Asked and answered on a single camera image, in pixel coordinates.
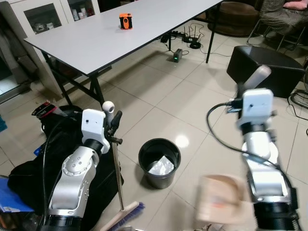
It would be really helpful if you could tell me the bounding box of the brown round pouf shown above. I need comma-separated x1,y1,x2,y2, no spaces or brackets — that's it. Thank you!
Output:
206,0,261,38

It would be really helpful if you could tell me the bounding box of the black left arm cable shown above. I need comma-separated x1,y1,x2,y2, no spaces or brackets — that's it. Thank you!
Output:
41,118,68,222

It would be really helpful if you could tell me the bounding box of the orange and black device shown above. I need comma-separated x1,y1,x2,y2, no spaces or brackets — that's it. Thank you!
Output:
119,13,133,30

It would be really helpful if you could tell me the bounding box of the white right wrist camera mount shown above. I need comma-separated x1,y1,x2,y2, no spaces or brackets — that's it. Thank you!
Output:
240,89,274,124

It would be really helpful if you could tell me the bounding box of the grey folding table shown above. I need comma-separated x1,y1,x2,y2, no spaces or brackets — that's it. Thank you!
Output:
24,0,225,107

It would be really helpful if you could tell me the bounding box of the black router with antennas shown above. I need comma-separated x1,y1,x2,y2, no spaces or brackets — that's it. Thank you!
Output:
186,24,203,50

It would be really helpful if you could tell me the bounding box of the white crumpled paper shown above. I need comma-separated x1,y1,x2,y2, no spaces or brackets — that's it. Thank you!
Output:
148,155,175,176

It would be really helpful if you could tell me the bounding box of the red and black label box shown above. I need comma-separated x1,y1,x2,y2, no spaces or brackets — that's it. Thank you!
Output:
31,101,59,119

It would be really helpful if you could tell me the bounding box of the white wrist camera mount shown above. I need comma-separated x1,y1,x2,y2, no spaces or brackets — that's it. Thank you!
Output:
81,109,107,143
240,89,274,124

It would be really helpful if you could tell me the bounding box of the blue flat sheet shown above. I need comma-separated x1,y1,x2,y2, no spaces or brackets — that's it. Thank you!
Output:
0,176,35,214

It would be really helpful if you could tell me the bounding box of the black round trash bin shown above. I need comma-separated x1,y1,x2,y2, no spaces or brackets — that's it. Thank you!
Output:
138,138,182,190

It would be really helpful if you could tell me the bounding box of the white glass door cabinet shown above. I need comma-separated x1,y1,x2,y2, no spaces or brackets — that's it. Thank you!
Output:
9,0,103,37

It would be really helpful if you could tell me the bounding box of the seated person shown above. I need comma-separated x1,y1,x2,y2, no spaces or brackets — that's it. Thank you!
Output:
259,0,308,35

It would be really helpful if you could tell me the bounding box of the black cube ottoman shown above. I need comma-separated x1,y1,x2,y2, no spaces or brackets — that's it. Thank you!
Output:
227,45,306,100

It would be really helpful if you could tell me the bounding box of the black power strip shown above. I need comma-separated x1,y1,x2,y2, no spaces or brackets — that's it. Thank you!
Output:
160,31,187,45

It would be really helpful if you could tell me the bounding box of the small grey box green light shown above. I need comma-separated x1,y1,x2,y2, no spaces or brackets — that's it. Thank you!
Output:
167,48,184,64

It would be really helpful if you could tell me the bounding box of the metal frame chair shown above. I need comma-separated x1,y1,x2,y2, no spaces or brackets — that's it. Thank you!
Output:
247,18,308,52

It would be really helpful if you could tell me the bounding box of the broom with metal handle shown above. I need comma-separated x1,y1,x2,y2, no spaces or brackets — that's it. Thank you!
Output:
99,101,145,231

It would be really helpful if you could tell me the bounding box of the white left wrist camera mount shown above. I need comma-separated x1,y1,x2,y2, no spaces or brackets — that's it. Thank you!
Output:
81,109,107,143

